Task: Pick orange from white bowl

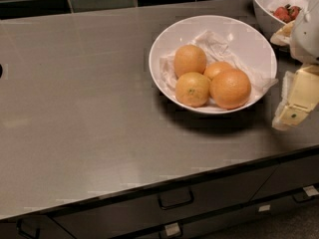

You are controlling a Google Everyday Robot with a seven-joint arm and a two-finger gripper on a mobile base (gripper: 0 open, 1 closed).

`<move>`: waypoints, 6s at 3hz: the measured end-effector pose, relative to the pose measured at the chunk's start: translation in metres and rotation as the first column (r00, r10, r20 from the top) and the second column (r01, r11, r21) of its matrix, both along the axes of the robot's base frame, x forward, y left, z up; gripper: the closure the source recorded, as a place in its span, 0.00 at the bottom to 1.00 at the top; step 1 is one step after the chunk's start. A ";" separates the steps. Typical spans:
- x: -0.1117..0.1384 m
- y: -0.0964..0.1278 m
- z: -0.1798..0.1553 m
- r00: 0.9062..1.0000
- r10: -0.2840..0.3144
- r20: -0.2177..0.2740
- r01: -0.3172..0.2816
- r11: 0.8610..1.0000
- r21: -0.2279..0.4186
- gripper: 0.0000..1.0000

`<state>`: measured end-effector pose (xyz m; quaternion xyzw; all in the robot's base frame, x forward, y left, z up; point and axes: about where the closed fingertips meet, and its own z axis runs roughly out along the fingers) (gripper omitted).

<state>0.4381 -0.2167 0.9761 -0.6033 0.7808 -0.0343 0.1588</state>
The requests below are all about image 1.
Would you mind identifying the black left drawer handle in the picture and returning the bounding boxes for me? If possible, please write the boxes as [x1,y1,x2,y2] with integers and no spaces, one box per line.
[16,219,40,239]

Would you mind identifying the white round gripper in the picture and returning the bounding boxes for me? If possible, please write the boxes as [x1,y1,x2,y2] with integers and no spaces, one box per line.
[270,0,319,130]

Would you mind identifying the dark lower drawer front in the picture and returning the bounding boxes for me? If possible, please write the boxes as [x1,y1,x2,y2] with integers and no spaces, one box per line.
[135,189,319,239]

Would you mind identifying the white label lower right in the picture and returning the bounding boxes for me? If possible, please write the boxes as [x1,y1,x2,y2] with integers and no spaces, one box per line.
[303,185,319,197]

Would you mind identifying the dark left drawer front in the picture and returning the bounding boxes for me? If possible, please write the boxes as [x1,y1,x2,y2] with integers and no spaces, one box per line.
[0,215,75,239]

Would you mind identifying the dark right drawer front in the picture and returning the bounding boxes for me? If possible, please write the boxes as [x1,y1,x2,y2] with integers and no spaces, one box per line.
[253,154,319,200]

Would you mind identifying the dark middle drawer front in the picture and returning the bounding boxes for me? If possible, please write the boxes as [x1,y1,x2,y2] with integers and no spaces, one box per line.
[55,166,275,239]

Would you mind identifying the dark drawer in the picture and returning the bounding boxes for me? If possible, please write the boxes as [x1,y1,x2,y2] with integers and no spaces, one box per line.
[135,189,319,239]
[55,166,275,239]
[0,215,75,239]
[253,154,319,200]

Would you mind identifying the red strawberries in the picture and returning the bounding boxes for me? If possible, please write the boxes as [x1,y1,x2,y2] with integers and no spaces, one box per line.
[273,4,301,23]

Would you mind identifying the white ceramic bowl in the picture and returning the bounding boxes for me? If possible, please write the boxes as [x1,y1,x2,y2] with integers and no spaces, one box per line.
[149,15,277,107]

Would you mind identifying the white paper napkin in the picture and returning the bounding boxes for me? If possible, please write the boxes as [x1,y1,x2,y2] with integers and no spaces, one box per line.
[159,29,279,112]

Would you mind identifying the small white label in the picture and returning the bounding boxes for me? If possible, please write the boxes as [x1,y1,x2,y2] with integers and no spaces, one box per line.
[258,204,271,212]

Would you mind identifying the white bowl with strawberries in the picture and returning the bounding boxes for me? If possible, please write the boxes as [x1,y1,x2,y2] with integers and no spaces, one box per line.
[253,0,309,39]

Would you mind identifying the black middle drawer handle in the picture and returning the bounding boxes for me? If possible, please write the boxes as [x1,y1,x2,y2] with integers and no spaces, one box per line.
[158,188,194,210]

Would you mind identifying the white label lower middle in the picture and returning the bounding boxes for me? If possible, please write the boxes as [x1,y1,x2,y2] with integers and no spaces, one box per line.
[164,223,181,237]

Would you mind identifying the black drawer handle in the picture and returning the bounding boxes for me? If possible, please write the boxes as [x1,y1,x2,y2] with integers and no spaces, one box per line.
[158,188,194,210]
[16,219,40,239]

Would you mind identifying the orange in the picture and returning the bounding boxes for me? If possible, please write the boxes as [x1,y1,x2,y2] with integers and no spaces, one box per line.
[175,72,210,108]
[173,45,207,78]
[203,61,233,81]
[209,70,251,110]

